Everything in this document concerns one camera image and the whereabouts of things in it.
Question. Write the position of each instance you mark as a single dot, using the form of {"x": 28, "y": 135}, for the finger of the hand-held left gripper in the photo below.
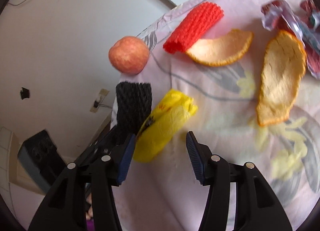
{"x": 100, "y": 146}

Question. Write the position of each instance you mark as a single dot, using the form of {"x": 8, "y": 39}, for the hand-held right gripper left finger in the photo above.
{"x": 126, "y": 158}

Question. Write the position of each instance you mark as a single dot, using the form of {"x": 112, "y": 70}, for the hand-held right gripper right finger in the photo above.
{"x": 195, "y": 161}

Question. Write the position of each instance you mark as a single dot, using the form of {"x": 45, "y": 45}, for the yellow plastic bag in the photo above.
{"x": 162, "y": 123}

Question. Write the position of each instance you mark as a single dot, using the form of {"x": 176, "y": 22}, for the black foam fruit net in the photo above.
{"x": 133, "y": 103}

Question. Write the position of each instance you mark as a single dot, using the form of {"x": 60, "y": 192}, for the orange peel piece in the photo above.
{"x": 280, "y": 81}
{"x": 220, "y": 48}

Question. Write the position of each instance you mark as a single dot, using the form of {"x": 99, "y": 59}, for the red foam fruit net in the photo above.
{"x": 195, "y": 26}

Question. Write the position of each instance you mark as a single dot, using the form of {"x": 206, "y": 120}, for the maroon foil wrapper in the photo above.
{"x": 313, "y": 56}
{"x": 277, "y": 13}

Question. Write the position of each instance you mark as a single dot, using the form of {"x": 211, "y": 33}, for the black plug-in charger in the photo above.
{"x": 96, "y": 105}

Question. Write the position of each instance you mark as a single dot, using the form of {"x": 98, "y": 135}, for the dark grey box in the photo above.
{"x": 40, "y": 158}

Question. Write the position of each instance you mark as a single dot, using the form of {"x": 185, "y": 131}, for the pink floral tablecloth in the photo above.
{"x": 212, "y": 101}

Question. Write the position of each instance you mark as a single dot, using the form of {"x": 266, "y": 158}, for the red apple with sticker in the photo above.
{"x": 128, "y": 55}

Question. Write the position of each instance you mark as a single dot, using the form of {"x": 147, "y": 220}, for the white wall socket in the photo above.
{"x": 93, "y": 108}

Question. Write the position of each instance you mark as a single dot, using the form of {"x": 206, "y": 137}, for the beige wall socket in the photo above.
{"x": 103, "y": 93}

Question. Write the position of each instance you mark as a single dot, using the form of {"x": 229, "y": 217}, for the small black wall fixture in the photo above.
{"x": 25, "y": 93}

